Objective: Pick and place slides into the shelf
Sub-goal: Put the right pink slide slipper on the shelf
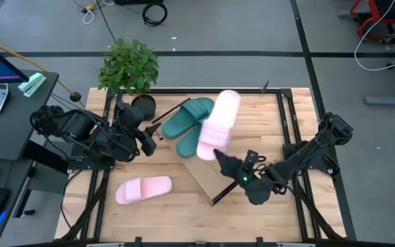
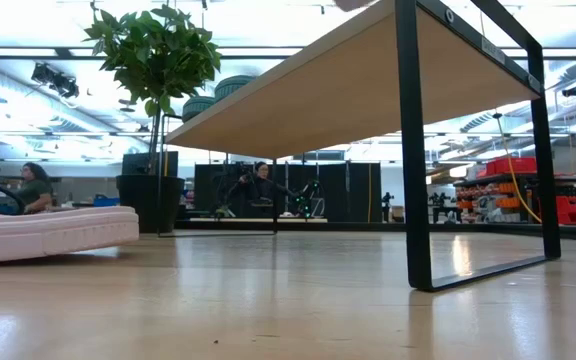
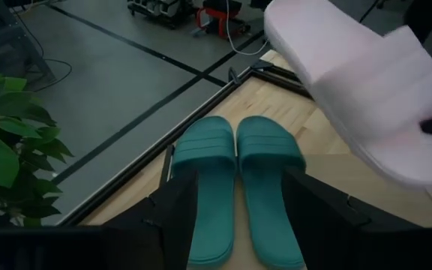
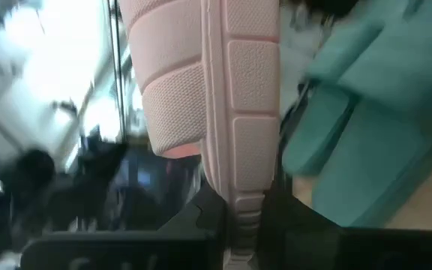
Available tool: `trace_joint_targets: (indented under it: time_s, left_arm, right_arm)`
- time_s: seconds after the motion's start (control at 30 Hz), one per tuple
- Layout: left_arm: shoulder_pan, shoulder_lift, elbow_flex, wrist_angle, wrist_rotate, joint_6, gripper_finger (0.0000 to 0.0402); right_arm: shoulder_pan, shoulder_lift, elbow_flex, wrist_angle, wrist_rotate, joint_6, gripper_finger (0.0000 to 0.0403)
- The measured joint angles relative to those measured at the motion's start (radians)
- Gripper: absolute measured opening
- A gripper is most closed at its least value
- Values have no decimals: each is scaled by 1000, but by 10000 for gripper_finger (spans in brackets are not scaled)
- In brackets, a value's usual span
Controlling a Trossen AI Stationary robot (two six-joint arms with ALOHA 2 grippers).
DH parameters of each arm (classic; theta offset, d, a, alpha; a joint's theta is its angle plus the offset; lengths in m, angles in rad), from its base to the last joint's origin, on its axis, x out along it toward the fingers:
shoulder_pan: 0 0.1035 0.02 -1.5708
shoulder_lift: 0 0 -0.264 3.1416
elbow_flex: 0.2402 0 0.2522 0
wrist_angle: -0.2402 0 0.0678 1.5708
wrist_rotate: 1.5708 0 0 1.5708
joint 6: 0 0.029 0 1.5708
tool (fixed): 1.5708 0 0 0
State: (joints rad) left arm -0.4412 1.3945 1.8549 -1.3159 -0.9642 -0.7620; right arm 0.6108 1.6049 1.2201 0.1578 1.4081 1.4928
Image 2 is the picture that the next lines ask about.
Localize yellow hanging cable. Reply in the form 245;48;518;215
491;112;544;225

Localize green rubber slide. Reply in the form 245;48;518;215
181;95;218;124
213;74;258;104

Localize small black partition panel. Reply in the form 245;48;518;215
121;151;180;177

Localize black rack red orange bins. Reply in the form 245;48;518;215
455;156;576;226

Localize black ceiling spotlight cluster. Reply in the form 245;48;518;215
30;62;81;100

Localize person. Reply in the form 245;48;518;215
231;160;295;217
15;161;54;214

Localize potted green plant black pot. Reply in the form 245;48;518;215
83;3;223;235

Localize wooden shelf black metal frame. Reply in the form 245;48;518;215
156;0;562;293

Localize black aluminium rig frame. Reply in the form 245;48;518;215
175;217;576;243

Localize pink rubber slide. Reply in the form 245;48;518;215
332;0;380;13
0;173;140;265

